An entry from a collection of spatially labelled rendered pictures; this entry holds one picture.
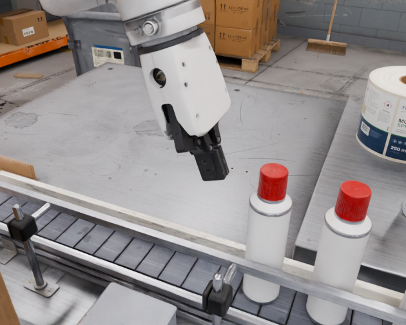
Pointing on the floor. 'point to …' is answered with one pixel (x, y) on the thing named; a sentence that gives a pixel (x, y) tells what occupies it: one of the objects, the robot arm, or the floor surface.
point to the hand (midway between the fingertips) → (211, 163)
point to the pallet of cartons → (241, 31)
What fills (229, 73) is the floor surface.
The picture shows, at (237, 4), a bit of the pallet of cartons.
